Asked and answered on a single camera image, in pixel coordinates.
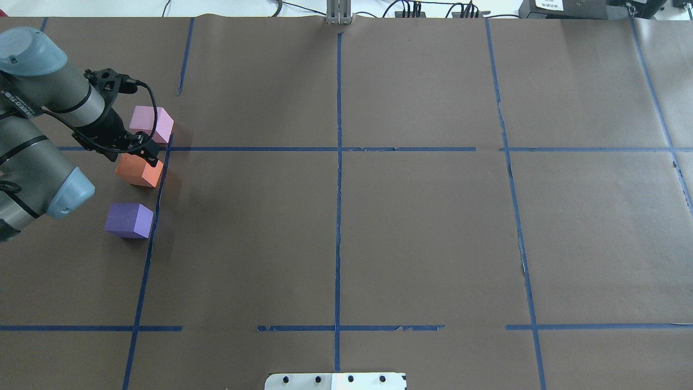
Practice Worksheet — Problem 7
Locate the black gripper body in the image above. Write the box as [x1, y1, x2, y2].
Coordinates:
[71, 108, 145, 162]

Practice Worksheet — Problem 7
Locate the orange foam cube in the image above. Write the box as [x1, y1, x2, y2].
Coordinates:
[115, 154, 164, 188]

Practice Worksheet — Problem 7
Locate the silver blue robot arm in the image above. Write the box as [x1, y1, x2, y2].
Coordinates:
[1, 25, 159, 242]

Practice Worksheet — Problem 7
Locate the pink foam cube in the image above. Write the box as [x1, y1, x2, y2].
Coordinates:
[128, 106, 175, 144]

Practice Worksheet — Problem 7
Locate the purple foam cube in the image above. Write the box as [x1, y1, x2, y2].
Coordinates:
[104, 203, 154, 239]

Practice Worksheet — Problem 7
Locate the black box with label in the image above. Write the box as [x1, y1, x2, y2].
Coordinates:
[518, 1, 666, 20]

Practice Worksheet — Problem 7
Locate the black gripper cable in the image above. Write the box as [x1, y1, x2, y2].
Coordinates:
[43, 79, 159, 155]

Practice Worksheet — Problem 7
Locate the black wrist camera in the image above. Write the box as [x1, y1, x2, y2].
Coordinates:
[84, 68, 139, 94]

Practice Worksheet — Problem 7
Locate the aluminium profile post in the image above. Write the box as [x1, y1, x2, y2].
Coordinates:
[325, 0, 354, 25]

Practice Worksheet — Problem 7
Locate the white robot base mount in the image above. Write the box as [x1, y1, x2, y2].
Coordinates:
[264, 372, 408, 389]

